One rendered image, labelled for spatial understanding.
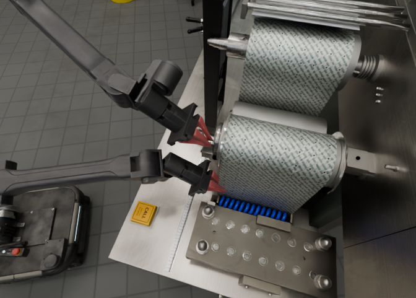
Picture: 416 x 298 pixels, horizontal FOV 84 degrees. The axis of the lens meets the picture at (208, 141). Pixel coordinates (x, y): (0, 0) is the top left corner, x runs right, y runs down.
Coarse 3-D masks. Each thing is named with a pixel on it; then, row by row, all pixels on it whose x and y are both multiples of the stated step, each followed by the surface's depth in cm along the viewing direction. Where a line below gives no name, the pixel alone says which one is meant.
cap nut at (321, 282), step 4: (316, 276) 61; (320, 276) 59; (324, 276) 58; (316, 280) 59; (320, 280) 58; (324, 280) 57; (328, 280) 57; (316, 284) 60; (320, 284) 58; (324, 284) 57; (328, 284) 56; (320, 288) 58; (324, 288) 57; (328, 288) 57
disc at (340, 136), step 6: (336, 132) 54; (336, 138) 54; (342, 138) 50; (342, 144) 50; (342, 150) 49; (342, 156) 48; (342, 162) 48; (342, 168) 47; (342, 174) 47; (336, 180) 48; (324, 186) 54; (330, 186) 51; (336, 186) 49; (324, 192) 53; (330, 192) 51
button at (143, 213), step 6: (138, 204) 82; (144, 204) 82; (150, 204) 82; (138, 210) 81; (144, 210) 81; (150, 210) 81; (156, 210) 83; (132, 216) 80; (138, 216) 80; (144, 216) 80; (150, 216) 80; (138, 222) 79; (144, 222) 78; (150, 222) 80
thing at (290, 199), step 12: (228, 180) 63; (240, 180) 61; (252, 180) 59; (228, 192) 70; (240, 192) 67; (252, 192) 65; (264, 192) 63; (276, 192) 61; (288, 192) 59; (300, 192) 57; (264, 204) 70; (276, 204) 68; (288, 204) 65; (300, 204) 63
